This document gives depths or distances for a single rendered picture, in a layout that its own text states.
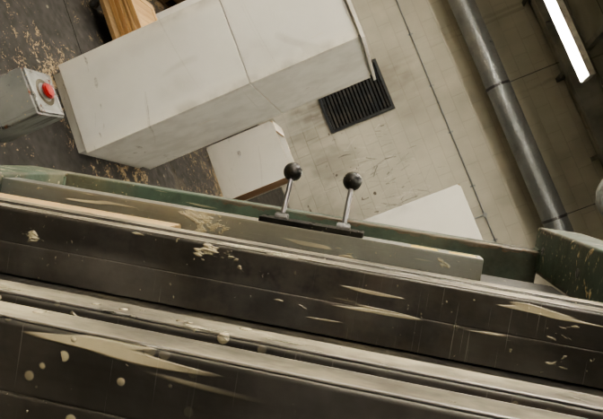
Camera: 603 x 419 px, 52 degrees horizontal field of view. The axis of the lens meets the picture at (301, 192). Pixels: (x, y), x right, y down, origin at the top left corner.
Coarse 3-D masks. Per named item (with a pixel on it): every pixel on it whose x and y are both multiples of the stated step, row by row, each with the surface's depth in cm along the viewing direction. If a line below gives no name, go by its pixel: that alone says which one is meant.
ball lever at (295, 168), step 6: (294, 162) 124; (288, 168) 123; (294, 168) 123; (300, 168) 124; (288, 174) 123; (294, 174) 123; (300, 174) 123; (288, 180) 123; (294, 180) 124; (288, 186) 123; (288, 192) 122; (288, 198) 122; (282, 210) 120; (276, 216) 119; (282, 216) 119; (288, 216) 120
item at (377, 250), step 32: (32, 192) 125; (64, 192) 124; (96, 192) 124; (192, 224) 120; (224, 224) 119; (256, 224) 118; (352, 256) 116; (384, 256) 115; (416, 256) 114; (448, 256) 113
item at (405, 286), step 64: (0, 256) 65; (64, 256) 64; (128, 256) 63; (192, 256) 62; (256, 256) 61; (320, 256) 64; (256, 320) 61; (320, 320) 60; (384, 320) 60; (448, 320) 59; (512, 320) 58; (576, 320) 57
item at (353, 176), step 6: (348, 174) 122; (354, 174) 122; (348, 180) 121; (354, 180) 121; (360, 180) 122; (348, 186) 121; (354, 186) 121; (360, 186) 122; (348, 192) 121; (348, 198) 121; (348, 204) 120; (348, 210) 120; (342, 222) 119; (342, 228) 117; (348, 228) 117
